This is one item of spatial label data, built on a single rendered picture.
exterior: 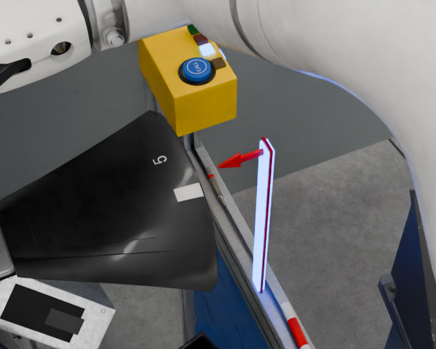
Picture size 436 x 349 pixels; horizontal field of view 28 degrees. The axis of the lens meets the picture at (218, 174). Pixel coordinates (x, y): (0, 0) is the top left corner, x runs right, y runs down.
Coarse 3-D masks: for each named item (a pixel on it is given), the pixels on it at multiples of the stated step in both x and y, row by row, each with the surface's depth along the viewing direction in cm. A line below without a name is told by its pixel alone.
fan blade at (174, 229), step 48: (96, 144) 102; (144, 144) 102; (48, 192) 98; (96, 192) 98; (144, 192) 99; (48, 240) 94; (96, 240) 95; (144, 240) 96; (192, 240) 98; (192, 288) 97
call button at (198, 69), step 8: (184, 64) 125; (192, 64) 125; (200, 64) 125; (208, 64) 125; (184, 72) 124; (192, 72) 124; (200, 72) 124; (208, 72) 124; (192, 80) 124; (200, 80) 124
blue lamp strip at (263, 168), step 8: (264, 152) 102; (264, 160) 103; (264, 168) 104; (264, 176) 105; (264, 184) 106; (264, 192) 108; (264, 200) 109; (256, 208) 113; (264, 208) 110; (256, 216) 115; (264, 216) 112; (256, 224) 116; (256, 232) 117; (256, 240) 119; (256, 248) 120; (256, 256) 121; (256, 264) 123; (256, 272) 124; (256, 280) 126
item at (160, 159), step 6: (162, 150) 102; (150, 156) 101; (156, 156) 101; (162, 156) 101; (168, 156) 101; (150, 162) 101; (156, 162) 101; (162, 162) 101; (168, 162) 101; (156, 168) 101
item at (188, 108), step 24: (144, 48) 130; (168, 48) 128; (192, 48) 128; (216, 48) 128; (144, 72) 136; (168, 72) 126; (216, 72) 126; (168, 96) 125; (192, 96) 124; (216, 96) 126; (168, 120) 131; (192, 120) 128; (216, 120) 130
